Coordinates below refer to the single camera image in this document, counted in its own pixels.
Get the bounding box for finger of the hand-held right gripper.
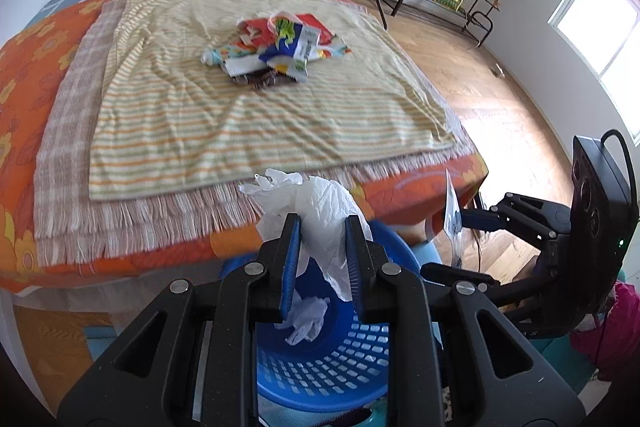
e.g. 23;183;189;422
460;192;572;254
420;263;547;309

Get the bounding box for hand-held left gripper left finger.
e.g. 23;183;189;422
57;213;303;427

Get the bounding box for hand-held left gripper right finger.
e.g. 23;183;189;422
345;215;586;427

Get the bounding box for clear printed plastic wrapper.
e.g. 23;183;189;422
430;167;468;269

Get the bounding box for white plastic glove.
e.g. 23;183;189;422
239;168;373;303
285;297;332;347

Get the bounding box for blue plastic basket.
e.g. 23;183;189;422
220;219;443;408

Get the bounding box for brown wrapper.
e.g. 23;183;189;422
230;69;293;92

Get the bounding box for white paper box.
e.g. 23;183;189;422
222;56;273;78

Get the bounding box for colorful snack wrapper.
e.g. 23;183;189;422
314;46;353;62

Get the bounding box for red cardboard box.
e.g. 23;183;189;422
238;13;335;50

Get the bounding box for light blue mat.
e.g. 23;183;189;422
412;237;446;269

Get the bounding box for pink cloth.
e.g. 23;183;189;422
570;282;640;383

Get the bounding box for yellow striped towel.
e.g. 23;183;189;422
89;0;458;202

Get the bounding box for window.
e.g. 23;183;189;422
547;0;640;145

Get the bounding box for wooden bed base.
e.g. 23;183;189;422
12;302;126;408

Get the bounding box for plaid fringed blanket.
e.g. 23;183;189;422
34;0;481;268

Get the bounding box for orange patterned bed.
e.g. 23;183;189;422
0;0;491;294

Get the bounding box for black cable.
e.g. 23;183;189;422
599;129;640;220

